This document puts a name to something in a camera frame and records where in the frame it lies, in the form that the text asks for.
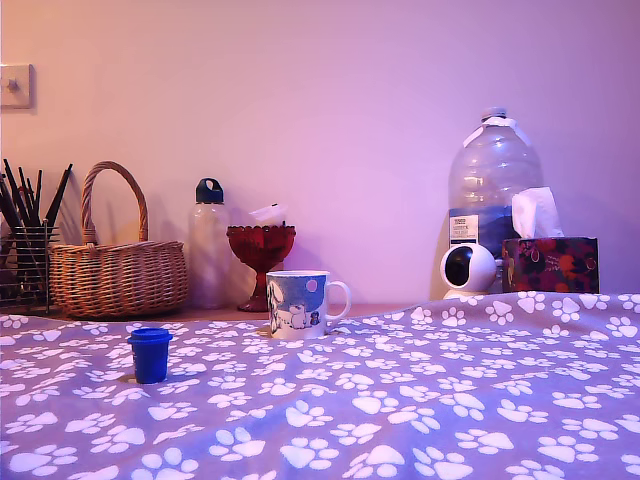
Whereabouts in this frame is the red glass goblet bowl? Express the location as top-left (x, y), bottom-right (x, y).
top-left (226, 224), bottom-right (297, 313)

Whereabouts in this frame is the blue coffee capsule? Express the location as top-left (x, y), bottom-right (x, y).
top-left (126, 327), bottom-right (174, 385)

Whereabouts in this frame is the black utensil handle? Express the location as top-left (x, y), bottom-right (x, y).
top-left (33, 168), bottom-right (45, 226)
top-left (2, 158), bottom-right (29, 229)
top-left (18, 167), bottom-right (39, 227)
top-left (43, 163), bottom-right (74, 226)

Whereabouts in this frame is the clear bottle with dark cap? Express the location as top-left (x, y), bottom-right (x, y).
top-left (188, 177), bottom-right (232, 310)

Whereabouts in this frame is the white packet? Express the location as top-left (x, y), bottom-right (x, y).
top-left (248, 202), bottom-right (290, 227)

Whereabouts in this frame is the large clear water bottle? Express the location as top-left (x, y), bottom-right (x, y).
top-left (446, 105), bottom-right (545, 294)

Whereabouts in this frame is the white tissue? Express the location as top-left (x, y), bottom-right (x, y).
top-left (511, 186), bottom-right (565, 240)

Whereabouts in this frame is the wall switch plate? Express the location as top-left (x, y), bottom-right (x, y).
top-left (0, 63), bottom-right (36, 110)

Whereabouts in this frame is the small white round camera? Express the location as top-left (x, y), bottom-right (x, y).
top-left (439, 243), bottom-right (504, 300)

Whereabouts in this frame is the floral tissue box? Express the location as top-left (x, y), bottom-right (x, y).
top-left (501, 235), bottom-right (600, 295)

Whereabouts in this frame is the paw print blanket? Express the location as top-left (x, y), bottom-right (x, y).
top-left (0, 289), bottom-right (640, 480)

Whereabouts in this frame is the wire utensil rack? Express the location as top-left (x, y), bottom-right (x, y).
top-left (0, 219), bottom-right (60, 314)

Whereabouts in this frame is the white mug with cartoon print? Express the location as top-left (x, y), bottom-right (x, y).
top-left (265, 269), bottom-right (352, 340)

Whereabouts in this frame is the wicker basket with handle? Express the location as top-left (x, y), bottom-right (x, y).
top-left (48, 160), bottom-right (190, 320)

